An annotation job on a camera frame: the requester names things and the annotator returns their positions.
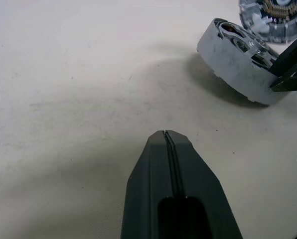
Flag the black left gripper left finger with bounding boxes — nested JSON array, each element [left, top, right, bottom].
[[120, 129, 178, 239]]

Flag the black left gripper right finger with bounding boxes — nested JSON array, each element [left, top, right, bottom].
[[165, 129, 243, 239]]

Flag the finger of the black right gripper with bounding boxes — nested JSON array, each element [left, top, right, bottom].
[[270, 65, 297, 93], [267, 33, 297, 78]]

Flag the grey round motor housing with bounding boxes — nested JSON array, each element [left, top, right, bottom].
[[197, 17, 281, 105]]

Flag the silver coiled motor housing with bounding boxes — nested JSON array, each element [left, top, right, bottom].
[[238, 0, 297, 45]]

